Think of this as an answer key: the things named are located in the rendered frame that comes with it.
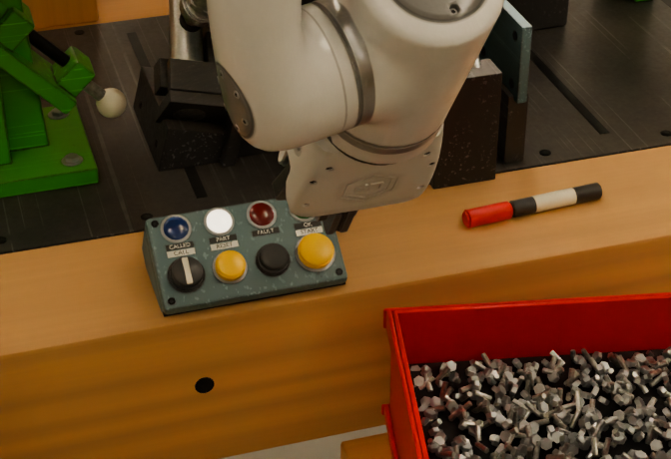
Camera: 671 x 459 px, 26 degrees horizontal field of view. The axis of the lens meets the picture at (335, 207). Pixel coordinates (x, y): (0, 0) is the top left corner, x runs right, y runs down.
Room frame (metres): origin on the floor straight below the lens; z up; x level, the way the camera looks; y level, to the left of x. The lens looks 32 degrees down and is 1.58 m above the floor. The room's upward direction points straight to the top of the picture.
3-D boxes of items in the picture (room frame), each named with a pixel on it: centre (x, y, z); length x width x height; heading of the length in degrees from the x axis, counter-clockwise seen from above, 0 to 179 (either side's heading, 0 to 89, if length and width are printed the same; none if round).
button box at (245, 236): (0.97, 0.08, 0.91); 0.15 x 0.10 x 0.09; 107
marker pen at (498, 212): (1.06, -0.17, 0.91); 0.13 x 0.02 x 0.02; 111
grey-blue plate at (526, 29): (1.19, -0.15, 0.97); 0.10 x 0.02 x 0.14; 17
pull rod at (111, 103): (1.18, 0.22, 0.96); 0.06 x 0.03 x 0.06; 107
